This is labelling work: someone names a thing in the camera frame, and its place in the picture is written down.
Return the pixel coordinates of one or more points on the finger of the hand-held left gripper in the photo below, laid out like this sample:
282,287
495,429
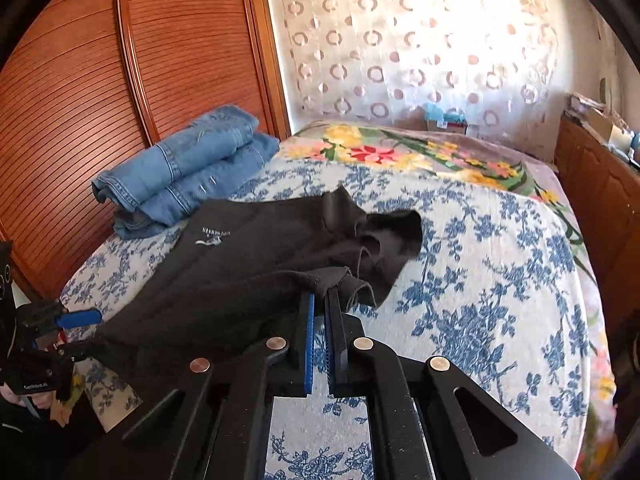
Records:
80,350
80,318

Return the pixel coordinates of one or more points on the wooden slatted wardrobe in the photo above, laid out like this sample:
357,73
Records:
100,85

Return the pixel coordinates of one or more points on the black sweatshirt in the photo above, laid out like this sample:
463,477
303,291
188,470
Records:
240,270

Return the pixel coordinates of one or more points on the colourful floral blanket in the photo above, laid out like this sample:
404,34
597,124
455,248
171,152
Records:
400,152

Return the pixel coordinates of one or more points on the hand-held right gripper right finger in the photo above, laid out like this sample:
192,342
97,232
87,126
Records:
330,345

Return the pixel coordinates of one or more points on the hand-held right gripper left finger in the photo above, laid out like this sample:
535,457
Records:
310,345

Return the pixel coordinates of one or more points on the folded blue jeans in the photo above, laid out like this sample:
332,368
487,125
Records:
185,165

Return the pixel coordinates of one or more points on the wooden dresser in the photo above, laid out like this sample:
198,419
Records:
600,200

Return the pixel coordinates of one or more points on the teal cardboard box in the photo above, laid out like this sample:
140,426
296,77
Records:
445,117

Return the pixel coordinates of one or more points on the pile of boxes and papers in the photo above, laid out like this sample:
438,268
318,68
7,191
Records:
600,120

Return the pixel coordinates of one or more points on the blue floral bedspread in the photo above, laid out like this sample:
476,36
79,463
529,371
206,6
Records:
475,280

